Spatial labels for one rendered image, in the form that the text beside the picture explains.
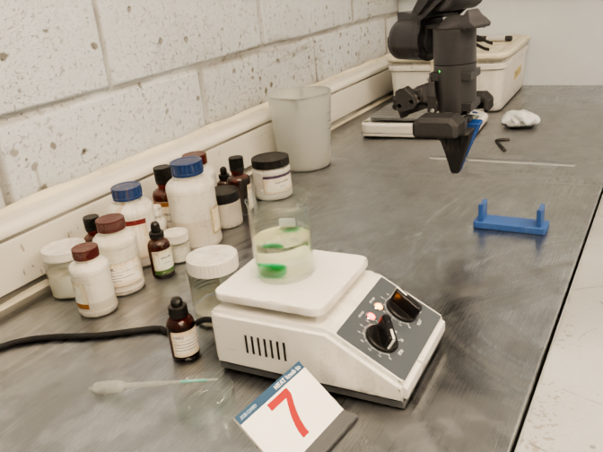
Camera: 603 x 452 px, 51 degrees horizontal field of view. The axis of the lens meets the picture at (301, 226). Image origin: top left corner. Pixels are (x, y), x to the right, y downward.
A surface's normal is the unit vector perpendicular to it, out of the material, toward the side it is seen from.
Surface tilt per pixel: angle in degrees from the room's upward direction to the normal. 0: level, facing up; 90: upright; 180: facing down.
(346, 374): 90
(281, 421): 40
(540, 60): 90
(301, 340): 90
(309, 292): 0
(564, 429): 0
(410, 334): 30
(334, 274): 0
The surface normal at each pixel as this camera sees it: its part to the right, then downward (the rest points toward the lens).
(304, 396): 0.45, -0.62
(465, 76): -0.49, 0.37
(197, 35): 0.87, 0.11
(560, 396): -0.09, -0.93
